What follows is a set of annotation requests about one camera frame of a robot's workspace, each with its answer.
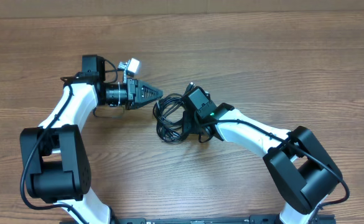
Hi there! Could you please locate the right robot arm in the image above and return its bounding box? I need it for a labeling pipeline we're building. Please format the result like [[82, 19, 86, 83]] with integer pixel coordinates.
[[182, 86, 343, 223]]

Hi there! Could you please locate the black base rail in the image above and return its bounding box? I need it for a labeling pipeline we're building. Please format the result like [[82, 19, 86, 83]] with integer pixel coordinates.
[[60, 213, 337, 224]]

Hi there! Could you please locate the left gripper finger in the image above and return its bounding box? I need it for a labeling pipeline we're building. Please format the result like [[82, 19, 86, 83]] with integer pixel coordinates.
[[136, 80, 163, 95], [128, 93, 163, 110]]

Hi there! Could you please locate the black USB cable bundle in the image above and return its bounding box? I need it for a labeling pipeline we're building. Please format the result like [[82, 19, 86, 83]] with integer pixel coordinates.
[[152, 82, 198, 144]]

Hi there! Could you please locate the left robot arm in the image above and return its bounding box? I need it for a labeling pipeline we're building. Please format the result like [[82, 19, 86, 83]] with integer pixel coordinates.
[[19, 55, 163, 223]]

